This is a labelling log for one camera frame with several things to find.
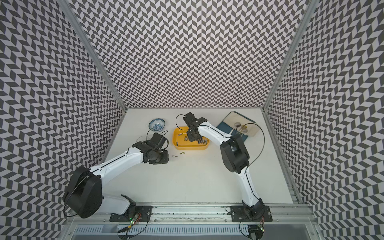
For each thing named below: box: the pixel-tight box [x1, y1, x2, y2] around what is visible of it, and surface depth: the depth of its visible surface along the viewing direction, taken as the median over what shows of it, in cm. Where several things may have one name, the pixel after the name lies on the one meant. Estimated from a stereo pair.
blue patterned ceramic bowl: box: [148, 118, 166, 132], surface depth 109 cm
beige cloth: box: [223, 111, 260, 137], surface depth 111 cm
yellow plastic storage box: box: [172, 126, 210, 150], surface depth 101 cm
